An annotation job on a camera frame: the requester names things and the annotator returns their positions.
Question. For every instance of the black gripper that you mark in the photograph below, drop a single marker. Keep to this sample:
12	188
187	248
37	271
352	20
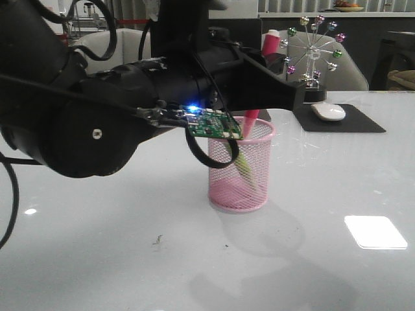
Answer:
220	61

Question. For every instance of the pink marker pen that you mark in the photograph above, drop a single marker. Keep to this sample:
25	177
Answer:
249	120

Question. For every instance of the green marker pen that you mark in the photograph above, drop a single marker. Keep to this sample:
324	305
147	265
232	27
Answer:
244	170

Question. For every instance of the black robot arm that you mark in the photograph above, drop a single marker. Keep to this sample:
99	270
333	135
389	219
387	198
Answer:
82	124

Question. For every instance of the pink mesh pen holder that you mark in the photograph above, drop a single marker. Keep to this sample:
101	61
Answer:
243	185

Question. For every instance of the grey open laptop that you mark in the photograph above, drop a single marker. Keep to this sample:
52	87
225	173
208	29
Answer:
249	35

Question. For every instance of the green circuit board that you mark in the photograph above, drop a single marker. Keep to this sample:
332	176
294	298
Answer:
207	122

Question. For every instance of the ferris wheel desk toy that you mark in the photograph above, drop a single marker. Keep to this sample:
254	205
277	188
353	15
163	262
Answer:
314	92

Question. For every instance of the white computer mouse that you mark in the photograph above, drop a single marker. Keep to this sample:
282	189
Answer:
328	112

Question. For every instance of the fruit bowl on counter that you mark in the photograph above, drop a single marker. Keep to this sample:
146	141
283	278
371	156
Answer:
346	6

